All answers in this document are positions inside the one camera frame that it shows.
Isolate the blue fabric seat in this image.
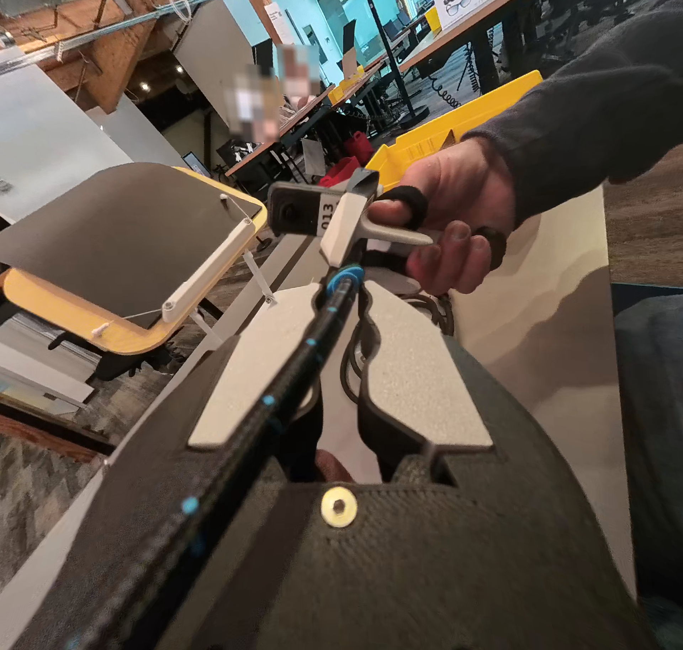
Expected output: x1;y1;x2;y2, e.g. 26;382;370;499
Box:
611;280;683;315

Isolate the red plastic bin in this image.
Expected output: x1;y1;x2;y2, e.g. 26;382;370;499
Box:
344;130;376;162
318;154;369;187

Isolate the person's right hand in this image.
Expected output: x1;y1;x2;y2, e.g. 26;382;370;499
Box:
369;136;518;297

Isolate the yellow plastic bin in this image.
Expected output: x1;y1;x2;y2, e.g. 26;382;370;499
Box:
365;69;545;194

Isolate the dark monitor with wooden back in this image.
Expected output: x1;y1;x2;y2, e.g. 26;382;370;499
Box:
0;162;270;357

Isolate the grey adapter with braided cable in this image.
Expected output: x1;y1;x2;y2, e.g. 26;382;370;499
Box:
340;286;457;405

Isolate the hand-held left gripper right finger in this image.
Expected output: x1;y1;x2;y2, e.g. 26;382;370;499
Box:
358;282;495;461

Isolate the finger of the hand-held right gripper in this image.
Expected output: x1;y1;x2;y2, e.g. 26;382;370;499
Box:
318;168;381;270

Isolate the person's right forearm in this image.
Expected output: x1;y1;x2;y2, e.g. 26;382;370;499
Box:
465;0;683;229

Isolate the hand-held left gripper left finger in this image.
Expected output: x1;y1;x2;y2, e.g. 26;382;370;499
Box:
188;282;321;450

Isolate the background wooden desk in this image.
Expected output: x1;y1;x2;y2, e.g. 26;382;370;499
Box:
224;58;390;181
363;0;566;96

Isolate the black braided hdmi cable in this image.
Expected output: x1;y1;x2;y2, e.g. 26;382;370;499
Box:
64;264;369;650

